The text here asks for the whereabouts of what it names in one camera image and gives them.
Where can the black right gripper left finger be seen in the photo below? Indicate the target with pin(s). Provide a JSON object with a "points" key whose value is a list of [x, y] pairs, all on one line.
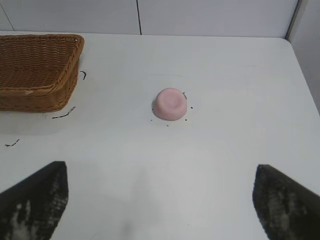
{"points": [[32, 205]]}

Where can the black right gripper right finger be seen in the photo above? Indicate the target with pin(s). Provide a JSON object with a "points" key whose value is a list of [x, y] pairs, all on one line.
{"points": [[287, 205]]}

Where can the pink peach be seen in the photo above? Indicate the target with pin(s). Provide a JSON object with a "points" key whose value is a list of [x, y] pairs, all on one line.
{"points": [[171, 103]]}

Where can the brown wicker basket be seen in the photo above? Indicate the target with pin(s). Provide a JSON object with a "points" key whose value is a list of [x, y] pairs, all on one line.
{"points": [[35, 75]]}

